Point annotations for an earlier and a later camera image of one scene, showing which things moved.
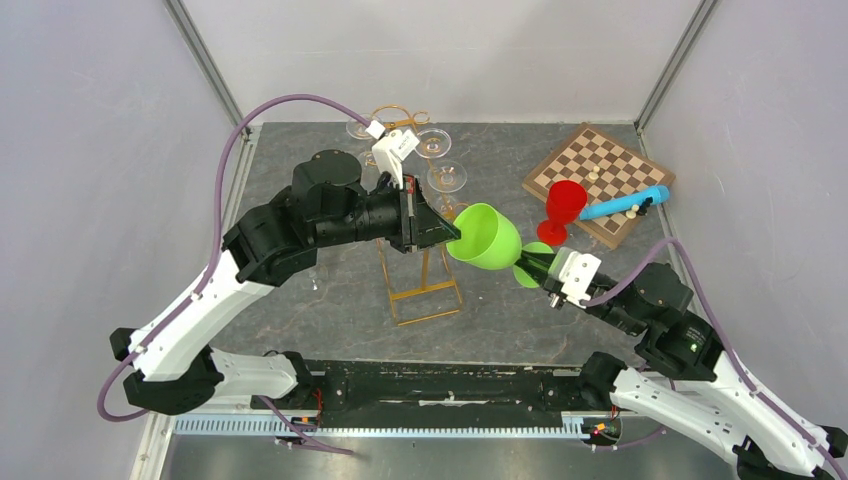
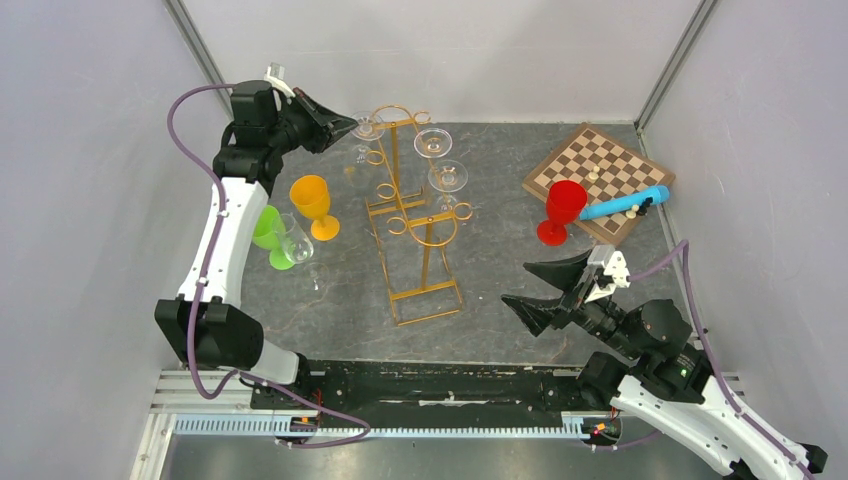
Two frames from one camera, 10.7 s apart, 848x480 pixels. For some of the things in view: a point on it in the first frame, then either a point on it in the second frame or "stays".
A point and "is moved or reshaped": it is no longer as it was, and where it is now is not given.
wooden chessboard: x=609 y=171 stays
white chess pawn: x=631 y=214 stays
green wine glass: x=490 y=241 is moved or reshaped
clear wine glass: x=433 y=143 stays
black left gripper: x=421 y=227 → x=326 y=123
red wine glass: x=564 y=203 stays
